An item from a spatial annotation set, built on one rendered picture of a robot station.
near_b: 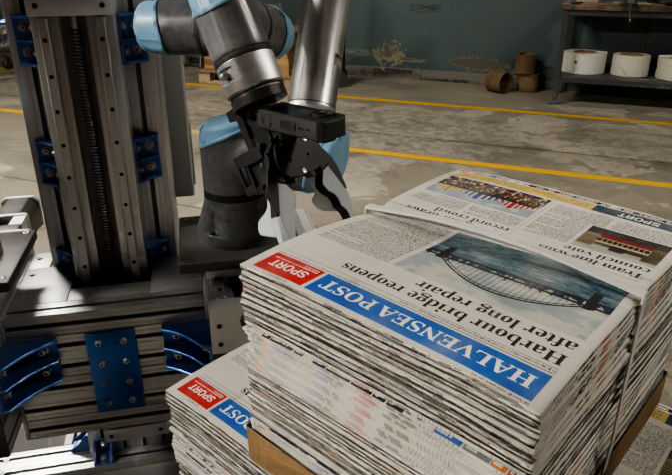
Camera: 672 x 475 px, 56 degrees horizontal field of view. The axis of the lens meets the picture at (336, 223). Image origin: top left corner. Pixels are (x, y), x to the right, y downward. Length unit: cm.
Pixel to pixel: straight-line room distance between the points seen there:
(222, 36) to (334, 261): 34
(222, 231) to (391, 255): 62
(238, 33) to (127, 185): 53
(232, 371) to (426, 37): 664
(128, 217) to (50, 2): 39
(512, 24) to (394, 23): 129
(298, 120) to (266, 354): 28
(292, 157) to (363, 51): 680
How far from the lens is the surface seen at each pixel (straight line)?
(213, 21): 79
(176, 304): 120
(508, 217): 68
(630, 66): 655
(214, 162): 112
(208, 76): 722
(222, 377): 82
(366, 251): 57
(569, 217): 69
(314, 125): 70
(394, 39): 741
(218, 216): 115
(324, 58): 111
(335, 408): 55
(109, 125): 121
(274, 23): 87
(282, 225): 73
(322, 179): 79
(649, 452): 78
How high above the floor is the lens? 131
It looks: 23 degrees down
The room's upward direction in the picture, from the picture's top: straight up
